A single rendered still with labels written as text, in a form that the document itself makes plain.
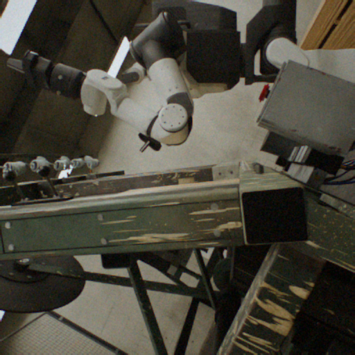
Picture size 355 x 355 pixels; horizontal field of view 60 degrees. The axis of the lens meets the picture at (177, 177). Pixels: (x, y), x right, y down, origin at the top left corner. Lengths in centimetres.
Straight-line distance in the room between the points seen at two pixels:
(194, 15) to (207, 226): 76
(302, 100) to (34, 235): 63
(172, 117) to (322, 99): 37
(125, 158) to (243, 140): 254
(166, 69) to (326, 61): 53
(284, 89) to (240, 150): 593
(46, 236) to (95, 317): 661
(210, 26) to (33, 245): 85
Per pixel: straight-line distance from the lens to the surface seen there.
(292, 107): 61
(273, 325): 69
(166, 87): 89
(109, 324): 728
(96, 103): 95
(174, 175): 150
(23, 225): 79
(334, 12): 462
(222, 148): 652
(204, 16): 115
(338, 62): 117
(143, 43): 99
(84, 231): 71
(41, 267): 208
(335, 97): 63
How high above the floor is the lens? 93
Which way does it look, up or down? 9 degrees up
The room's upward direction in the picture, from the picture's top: 65 degrees counter-clockwise
